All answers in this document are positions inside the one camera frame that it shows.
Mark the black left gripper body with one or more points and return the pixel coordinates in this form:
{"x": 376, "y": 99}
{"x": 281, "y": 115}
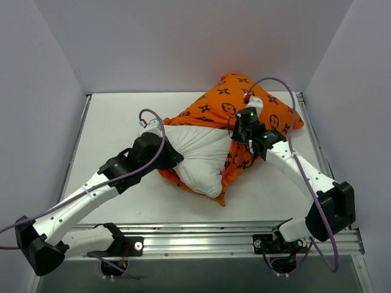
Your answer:
{"x": 170, "y": 155}

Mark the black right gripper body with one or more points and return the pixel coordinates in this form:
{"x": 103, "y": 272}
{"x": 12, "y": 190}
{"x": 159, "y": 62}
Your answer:
{"x": 241, "y": 133}

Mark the white pillow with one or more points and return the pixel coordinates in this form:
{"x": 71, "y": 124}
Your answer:
{"x": 204, "y": 152}

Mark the orange patterned pillowcase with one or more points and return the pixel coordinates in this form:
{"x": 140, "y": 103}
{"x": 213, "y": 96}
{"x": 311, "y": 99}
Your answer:
{"x": 240, "y": 107}

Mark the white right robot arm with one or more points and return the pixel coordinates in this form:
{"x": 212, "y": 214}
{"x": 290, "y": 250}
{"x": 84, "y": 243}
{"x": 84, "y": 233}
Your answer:
{"x": 332, "y": 203}

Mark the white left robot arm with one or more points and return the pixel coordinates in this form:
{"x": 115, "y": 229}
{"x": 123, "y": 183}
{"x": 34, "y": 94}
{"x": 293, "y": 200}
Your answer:
{"x": 48, "y": 240}

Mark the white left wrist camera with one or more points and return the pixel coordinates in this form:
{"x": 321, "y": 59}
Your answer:
{"x": 153, "y": 126}

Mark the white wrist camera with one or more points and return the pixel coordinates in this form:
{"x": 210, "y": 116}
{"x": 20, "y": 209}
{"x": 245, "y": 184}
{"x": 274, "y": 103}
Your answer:
{"x": 153, "y": 126}
{"x": 254, "y": 101}

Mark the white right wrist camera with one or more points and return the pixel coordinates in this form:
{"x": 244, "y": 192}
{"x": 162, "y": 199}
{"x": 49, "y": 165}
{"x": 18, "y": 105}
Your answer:
{"x": 254, "y": 101}

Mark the aluminium table edge rail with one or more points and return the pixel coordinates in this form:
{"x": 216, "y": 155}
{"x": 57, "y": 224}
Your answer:
{"x": 75, "y": 147}

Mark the aluminium front mounting rail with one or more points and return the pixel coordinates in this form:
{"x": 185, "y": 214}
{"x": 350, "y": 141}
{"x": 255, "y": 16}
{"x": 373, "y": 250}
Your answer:
{"x": 198, "y": 239}

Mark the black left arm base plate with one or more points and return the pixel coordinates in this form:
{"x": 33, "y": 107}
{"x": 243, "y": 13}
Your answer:
{"x": 124, "y": 247}

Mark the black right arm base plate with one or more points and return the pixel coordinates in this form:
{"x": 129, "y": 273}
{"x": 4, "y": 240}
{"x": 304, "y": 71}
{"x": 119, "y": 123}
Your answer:
{"x": 270, "y": 244}

